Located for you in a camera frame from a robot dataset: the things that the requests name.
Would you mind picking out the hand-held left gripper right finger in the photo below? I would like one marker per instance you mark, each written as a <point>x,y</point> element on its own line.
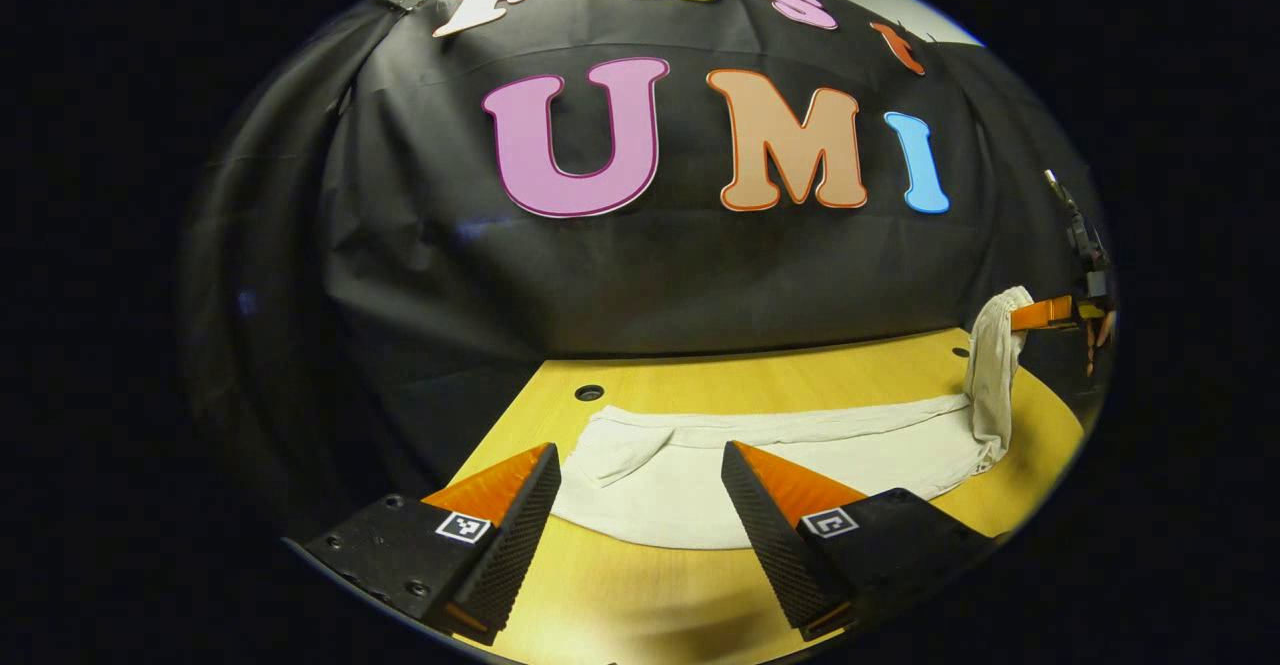
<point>775,545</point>

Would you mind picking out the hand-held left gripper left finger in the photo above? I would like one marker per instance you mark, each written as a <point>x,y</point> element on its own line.
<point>515,540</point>

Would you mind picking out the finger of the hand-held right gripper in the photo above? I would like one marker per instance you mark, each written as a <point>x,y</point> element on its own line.
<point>1040,314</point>

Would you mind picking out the white jeans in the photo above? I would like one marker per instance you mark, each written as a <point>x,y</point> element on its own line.
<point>700,485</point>

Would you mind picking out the black backdrop cloth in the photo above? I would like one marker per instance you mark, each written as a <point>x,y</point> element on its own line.
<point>450,275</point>

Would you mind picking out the small metal cloth clip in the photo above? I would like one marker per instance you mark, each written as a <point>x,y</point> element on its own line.
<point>915,33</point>
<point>410,4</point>

